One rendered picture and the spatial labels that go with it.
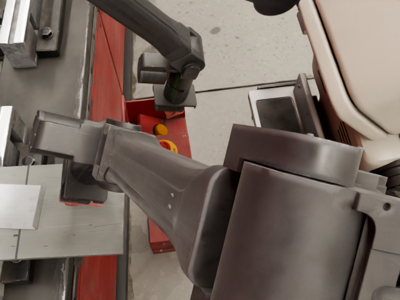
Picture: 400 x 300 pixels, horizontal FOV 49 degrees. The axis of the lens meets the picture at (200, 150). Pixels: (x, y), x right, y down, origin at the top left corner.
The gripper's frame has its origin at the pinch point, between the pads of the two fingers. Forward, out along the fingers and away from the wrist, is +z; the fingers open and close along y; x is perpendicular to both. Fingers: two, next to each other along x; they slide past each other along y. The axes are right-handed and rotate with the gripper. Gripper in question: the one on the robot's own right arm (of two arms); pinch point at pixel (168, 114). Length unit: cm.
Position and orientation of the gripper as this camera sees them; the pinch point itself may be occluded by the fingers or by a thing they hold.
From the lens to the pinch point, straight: 112.9
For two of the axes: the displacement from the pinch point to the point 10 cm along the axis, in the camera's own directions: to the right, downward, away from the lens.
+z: -2.5, 4.8, 8.4
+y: -9.6, 0.0, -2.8
